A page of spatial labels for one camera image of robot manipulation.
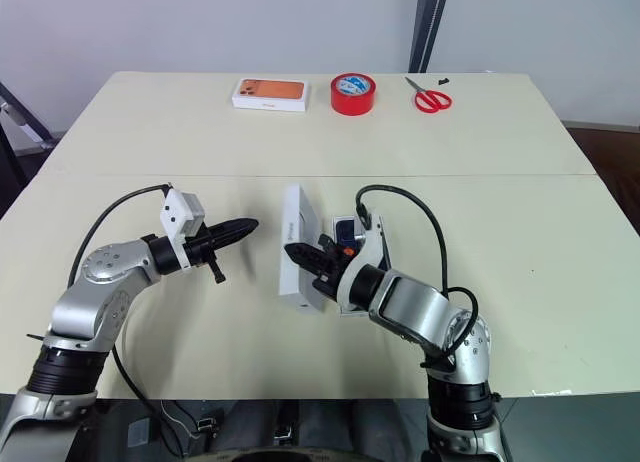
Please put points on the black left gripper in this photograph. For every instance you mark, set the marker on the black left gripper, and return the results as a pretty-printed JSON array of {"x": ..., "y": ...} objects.
[{"x": 202, "y": 249}]

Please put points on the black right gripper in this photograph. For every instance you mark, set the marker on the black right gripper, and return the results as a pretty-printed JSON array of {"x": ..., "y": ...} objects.
[{"x": 332, "y": 264}]

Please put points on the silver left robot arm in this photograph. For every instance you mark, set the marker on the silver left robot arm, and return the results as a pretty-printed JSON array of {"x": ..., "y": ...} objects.
[{"x": 85, "y": 302}]

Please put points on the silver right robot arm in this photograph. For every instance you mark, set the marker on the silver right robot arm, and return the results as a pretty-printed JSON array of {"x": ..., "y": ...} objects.
[{"x": 420, "y": 302}]

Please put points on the white phone box orange print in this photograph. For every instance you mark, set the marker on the white phone box orange print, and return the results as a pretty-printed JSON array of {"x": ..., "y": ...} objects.
[{"x": 270, "y": 94}]

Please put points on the red tape roll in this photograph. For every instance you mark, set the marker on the red tape roll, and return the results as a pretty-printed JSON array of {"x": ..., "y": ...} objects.
[{"x": 352, "y": 94}]

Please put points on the black metal stand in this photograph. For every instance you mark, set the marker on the black metal stand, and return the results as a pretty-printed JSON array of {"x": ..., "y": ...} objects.
[{"x": 6, "y": 152}]

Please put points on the black metal pole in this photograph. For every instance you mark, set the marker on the black metal pole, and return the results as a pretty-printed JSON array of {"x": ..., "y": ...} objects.
[{"x": 425, "y": 27}]

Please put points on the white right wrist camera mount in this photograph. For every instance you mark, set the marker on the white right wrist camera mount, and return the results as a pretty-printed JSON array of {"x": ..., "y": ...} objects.
[{"x": 357, "y": 262}]

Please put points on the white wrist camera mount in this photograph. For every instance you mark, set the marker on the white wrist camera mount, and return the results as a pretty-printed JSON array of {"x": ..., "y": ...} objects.
[
  {"x": 357, "y": 262},
  {"x": 175, "y": 212}
]

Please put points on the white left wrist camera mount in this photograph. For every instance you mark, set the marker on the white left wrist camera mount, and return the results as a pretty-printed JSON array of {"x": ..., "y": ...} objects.
[{"x": 175, "y": 212}]

